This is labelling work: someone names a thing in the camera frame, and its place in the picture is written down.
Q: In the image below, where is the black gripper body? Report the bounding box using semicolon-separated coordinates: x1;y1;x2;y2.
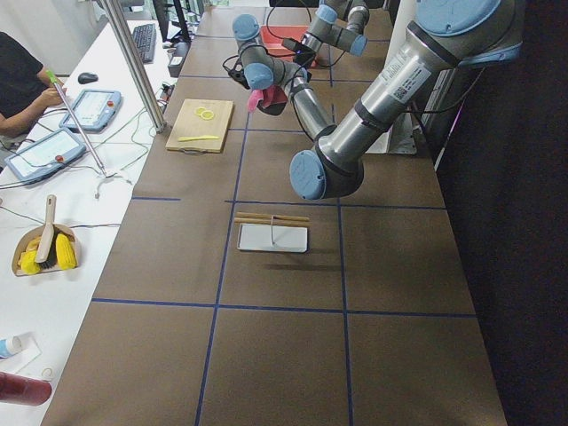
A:
290;37;317;67
226;61;249;89

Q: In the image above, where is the magenta cleaning cloth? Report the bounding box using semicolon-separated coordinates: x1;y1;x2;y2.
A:
248;85;288;116

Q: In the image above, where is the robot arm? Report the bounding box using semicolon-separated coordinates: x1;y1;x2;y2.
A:
233;1;525;200
290;1;370;67

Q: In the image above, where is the pink plastic bin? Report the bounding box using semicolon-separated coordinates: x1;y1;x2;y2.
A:
260;25;308;61

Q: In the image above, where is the front lemon slice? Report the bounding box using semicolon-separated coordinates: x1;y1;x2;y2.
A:
201;110;215;121

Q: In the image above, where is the bamboo cutting board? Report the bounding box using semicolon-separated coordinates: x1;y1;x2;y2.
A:
165;99;233;154

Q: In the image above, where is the yellow plastic knife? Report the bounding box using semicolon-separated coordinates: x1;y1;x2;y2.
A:
177;135;219;142

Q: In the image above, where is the black keyboard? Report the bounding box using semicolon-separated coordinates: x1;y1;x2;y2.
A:
132;23;156;64

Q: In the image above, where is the white mounting column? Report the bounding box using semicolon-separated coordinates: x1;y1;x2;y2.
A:
367;1;416;155

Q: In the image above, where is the far teach pendant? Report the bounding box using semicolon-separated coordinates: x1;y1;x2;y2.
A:
72;89;122;133

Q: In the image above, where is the teach pendant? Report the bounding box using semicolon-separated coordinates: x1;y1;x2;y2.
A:
5;128;86;183
72;89;122;133

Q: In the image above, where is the black computer mouse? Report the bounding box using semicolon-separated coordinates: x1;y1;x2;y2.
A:
77;72;99;84

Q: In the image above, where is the white towel rack stand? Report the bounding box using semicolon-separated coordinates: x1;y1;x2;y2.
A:
233;212;311;253

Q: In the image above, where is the metal rod with claw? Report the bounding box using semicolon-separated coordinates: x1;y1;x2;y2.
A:
45;69;133;200

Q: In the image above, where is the near teach pendant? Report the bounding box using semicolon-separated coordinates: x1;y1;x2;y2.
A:
5;128;86;183

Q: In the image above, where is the seated person in black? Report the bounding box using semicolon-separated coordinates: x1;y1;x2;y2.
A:
1;32;62;138

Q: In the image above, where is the yellow toy corn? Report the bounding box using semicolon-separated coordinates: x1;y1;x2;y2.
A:
56;233;77;270

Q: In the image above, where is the beige dustpan with brush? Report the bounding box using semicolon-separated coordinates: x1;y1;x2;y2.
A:
12;194;80;276

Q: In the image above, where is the red bottle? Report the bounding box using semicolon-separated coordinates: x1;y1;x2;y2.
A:
1;372;52;406

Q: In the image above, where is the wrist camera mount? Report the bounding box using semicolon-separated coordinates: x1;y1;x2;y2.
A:
281;37;307;55

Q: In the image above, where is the black braided right cable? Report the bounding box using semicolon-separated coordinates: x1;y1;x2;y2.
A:
264;0;314;43

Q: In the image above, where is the aluminium frame post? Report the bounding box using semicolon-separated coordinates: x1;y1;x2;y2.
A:
97;0;167;134

